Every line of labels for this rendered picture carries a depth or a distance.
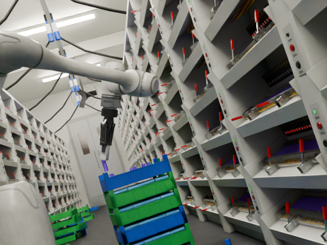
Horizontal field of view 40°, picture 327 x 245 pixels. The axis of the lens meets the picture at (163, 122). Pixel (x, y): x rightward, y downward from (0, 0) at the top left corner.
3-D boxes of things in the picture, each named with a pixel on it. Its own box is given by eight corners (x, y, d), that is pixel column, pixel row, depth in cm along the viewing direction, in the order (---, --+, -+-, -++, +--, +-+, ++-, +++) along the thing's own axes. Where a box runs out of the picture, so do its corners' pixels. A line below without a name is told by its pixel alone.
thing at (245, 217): (267, 235, 175) (245, 206, 175) (228, 222, 234) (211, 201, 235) (305, 202, 178) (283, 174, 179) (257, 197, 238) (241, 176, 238)
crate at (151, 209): (118, 227, 192) (113, 208, 193) (112, 225, 212) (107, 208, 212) (182, 204, 201) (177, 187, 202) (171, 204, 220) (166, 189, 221)
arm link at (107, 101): (98, 94, 202) (97, 107, 202) (117, 96, 200) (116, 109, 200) (105, 95, 211) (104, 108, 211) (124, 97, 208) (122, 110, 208)
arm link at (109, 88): (95, 93, 203) (117, 95, 196) (99, 59, 203) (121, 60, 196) (110, 96, 212) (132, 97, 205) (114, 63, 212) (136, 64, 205)
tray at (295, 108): (313, 113, 109) (288, 82, 110) (243, 138, 169) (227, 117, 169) (371, 65, 113) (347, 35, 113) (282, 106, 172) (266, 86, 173)
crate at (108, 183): (108, 191, 194) (102, 173, 195) (102, 192, 213) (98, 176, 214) (172, 170, 203) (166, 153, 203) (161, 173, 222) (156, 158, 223)
